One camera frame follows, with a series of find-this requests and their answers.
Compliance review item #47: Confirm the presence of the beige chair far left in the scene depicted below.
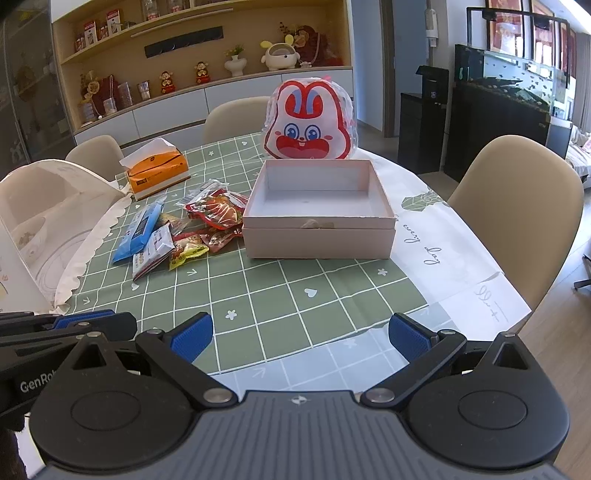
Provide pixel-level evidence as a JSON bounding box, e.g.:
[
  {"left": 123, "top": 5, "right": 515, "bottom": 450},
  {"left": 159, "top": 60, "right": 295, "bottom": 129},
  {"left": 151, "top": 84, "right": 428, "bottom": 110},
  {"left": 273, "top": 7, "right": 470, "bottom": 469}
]
[{"left": 65, "top": 135, "right": 124, "bottom": 181}]

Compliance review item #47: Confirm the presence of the white vase with flowers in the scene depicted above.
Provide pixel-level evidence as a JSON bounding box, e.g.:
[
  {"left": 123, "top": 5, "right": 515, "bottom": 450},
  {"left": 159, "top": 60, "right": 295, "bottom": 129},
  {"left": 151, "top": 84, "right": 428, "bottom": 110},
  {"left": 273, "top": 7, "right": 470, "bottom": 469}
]
[{"left": 224, "top": 44, "right": 247, "bottom": 78}]

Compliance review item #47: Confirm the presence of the red chicken snack pouch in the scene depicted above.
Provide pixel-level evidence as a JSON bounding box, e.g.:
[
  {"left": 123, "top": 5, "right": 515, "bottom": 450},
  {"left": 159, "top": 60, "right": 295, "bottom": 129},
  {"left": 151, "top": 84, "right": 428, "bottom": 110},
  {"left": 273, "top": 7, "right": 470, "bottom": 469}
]
[{"left": 184, "top": 188, "right": 249, "bottom": 230}]

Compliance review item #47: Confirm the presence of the red white bunny bag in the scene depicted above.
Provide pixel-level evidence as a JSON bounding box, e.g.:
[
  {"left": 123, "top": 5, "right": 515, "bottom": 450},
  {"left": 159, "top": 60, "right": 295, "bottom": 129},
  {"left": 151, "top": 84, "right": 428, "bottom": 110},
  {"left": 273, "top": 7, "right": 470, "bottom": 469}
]
[{"left": 262, "top": 77, "right": 359, "bottom": 159}]

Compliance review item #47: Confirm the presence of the red figurine right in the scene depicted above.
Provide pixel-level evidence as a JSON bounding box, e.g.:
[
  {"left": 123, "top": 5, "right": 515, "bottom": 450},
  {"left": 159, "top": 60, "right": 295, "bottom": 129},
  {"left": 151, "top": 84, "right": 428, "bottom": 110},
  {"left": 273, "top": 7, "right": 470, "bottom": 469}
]
[{"left": 194, "top": 61, "right": 211, "bottom": 85}]

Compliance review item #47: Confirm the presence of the red figurine left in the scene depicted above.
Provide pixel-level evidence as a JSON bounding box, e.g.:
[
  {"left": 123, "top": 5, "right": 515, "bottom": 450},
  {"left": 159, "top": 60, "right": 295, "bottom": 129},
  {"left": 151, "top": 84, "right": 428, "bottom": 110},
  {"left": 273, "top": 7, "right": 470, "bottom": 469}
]
[{"left": 159, "top": 71, "right": 176, "bottom": 95}]

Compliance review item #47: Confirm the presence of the black water dispenser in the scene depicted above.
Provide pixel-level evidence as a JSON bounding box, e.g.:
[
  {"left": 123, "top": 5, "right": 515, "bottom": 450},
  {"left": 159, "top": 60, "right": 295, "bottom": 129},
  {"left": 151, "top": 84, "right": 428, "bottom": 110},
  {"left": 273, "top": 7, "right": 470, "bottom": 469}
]
[{"left": 398, "top": 65, "right": 449, "bottom": 174}]

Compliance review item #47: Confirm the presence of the beige chair right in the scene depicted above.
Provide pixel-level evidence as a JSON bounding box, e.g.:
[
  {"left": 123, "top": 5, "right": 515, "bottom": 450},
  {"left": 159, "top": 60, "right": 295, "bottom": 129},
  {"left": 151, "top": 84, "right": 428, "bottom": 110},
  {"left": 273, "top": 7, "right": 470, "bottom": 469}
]
[{"left": 448, "top": 135, "right": 584, "bottom": 309}]

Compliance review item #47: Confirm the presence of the orange tissue box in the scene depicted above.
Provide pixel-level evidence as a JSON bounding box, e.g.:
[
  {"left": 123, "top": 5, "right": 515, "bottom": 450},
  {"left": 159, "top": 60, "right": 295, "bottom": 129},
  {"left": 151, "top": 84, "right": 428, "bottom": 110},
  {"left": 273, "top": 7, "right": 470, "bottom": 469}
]
[{"left": 119, "top": 137, "right": 190, "bottom": 200}]

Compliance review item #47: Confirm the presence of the black fish tank cabinet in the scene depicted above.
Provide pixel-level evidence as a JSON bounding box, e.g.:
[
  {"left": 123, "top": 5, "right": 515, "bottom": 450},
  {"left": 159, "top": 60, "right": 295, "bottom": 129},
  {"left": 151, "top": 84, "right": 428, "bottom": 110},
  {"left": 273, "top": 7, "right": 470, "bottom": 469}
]
[{"left": 444, "top": 44, "right": 576, "bottom": 181}]

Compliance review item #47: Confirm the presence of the beige chair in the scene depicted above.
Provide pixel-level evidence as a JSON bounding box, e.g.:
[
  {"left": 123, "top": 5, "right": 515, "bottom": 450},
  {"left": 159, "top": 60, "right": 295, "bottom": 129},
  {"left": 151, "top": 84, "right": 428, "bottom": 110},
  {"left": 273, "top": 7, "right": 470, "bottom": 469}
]
[
  {"left": 202, "top": 96, "right": 276, "bottom": 144},
  {"left": 448, "top": 135, "right": 584, "bottom": 309},
  {"left": 65, "top": 135, "right": 124, "bottom": 181}
]

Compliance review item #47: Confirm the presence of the blue snack packet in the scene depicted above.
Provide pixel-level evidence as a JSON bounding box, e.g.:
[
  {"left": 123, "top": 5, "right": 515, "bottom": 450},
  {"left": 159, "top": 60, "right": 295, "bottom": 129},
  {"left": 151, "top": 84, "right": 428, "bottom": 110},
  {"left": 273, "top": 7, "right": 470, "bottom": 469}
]
[{"left": 111, "top": 198, "right": 164, "bottom": 264}]

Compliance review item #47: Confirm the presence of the green checkered tablecloth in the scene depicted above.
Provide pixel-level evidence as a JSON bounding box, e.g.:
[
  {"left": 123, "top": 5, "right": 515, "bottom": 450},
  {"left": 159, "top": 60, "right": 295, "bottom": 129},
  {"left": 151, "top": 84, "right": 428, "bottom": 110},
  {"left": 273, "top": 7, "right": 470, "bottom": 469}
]
[{"left": 64, "top": 133, "right": 431, "bottom": 375}]

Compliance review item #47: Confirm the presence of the small red snack pouch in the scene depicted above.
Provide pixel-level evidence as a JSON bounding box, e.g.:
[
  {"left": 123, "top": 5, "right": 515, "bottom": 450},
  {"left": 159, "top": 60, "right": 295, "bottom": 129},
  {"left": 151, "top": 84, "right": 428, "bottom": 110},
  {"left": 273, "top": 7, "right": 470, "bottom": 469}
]
[{"left": 197, "top": 225, "right": 242, "bottom": 254}]

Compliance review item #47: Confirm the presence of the red figurine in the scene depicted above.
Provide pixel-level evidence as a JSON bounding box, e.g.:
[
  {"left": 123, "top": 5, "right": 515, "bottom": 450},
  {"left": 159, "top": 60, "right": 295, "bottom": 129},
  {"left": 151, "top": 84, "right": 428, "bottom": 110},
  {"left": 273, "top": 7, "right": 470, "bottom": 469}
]
[
  {"left": 194, "top": 61, "right": 211, "bottom": 85},
  {"left": 159, "top": 71, "right": 176, "bottom": 95}
]

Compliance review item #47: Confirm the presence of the black soundbar on shelf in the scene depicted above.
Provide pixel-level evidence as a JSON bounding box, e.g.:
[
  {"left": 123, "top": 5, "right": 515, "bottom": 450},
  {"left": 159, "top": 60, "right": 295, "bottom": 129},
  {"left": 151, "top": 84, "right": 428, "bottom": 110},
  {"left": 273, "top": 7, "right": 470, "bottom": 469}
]
[{"left": 144, "top": 26, "right": 223, "bottom": 58}]

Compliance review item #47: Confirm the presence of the beige chair far middle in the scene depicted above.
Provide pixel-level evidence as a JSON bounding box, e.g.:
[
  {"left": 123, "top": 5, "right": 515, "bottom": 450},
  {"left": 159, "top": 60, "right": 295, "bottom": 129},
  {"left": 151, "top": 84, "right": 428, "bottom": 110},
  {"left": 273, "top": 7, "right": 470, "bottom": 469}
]
[{"left": 202, "top": 96, "right": 276, "bottom": 144}]

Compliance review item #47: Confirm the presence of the red plush decoration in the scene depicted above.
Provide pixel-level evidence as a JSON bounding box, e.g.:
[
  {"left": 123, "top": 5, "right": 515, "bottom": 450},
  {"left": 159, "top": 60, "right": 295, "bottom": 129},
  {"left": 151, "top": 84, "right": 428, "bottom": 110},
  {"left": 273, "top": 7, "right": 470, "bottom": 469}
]
[{"left": 280, "top": 22, "right": 344, "bottom": 68}]

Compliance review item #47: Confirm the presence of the pink cardboard box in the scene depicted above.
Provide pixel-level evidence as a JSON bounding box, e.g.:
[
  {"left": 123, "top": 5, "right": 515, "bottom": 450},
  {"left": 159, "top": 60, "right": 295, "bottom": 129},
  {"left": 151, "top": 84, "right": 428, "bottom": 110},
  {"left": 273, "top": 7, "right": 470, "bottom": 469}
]
[{"left": 242, "top": 159, "right": 396, "bottom": 260}]

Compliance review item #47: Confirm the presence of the wooden wall shelf cabinet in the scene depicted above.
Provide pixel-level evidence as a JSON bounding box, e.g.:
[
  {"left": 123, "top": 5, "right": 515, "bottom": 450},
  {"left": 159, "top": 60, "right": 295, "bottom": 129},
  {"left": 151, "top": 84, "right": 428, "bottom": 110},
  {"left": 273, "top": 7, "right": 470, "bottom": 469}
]
[{"left": 50, "top": 1, "right": 353, "bottom": 152}]

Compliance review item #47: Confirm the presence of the white red snack packet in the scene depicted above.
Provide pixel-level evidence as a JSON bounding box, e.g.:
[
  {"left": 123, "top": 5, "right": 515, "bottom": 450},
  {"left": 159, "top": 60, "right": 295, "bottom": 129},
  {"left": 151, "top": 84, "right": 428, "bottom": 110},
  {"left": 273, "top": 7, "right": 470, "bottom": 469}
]
[{"left": 132, "top": 223, "right": 174, "bottom": 281}]

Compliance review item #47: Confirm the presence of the yellow red snack bag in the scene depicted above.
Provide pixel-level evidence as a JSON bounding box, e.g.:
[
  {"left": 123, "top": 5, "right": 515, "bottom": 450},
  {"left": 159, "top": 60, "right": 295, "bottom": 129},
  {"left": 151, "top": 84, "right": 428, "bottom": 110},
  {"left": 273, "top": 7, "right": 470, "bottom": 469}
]
[{"left": 168, "top": 234, "right": 209, "bottom": 271}]

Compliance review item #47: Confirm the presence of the beige mesh food cover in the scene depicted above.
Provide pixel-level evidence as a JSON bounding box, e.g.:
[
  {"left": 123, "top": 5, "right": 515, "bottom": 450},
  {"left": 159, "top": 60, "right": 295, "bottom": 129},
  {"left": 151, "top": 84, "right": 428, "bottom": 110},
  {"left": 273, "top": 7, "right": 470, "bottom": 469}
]
[{"left": 1, "top": 159, "right": 131, "bottom": 313}]

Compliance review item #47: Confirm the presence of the white ceramic bunny planter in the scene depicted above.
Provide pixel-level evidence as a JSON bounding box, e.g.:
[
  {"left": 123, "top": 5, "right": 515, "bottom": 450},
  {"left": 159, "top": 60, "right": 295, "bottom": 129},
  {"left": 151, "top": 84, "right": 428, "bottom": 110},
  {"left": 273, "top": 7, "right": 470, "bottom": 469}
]
[{"left": 260, "top": 34, "right": 301, "bottom": 71}]

